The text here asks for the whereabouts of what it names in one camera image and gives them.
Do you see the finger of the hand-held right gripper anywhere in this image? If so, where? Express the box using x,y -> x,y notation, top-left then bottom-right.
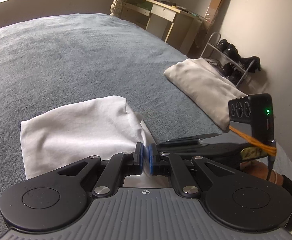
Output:
166,134 -> 222,143
156,141 -> 212,153

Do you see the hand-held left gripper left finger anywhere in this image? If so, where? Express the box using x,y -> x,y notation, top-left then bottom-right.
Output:
57,142 -> 144,198

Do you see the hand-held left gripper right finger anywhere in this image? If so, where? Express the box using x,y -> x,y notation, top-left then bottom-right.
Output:
148,143 -> 234,198

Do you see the white printed sweatshirt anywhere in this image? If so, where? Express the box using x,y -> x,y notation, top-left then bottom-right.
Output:
20,95 -> 156,188

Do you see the folded beige garment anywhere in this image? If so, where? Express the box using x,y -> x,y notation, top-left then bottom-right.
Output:
164,58 -> 247,131

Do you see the metal rack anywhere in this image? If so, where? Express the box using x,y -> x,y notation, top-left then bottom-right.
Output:
199,32 -> 252,88

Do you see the cream wooden desk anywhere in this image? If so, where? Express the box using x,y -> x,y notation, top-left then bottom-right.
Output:
121,0 -> 204,50

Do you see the grey bed blanket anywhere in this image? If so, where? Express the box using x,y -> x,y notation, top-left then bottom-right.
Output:
0,12 -> 292,240

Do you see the carved bedpost finial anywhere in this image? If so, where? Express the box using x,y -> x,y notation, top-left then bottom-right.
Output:
110,0 -> 123,17

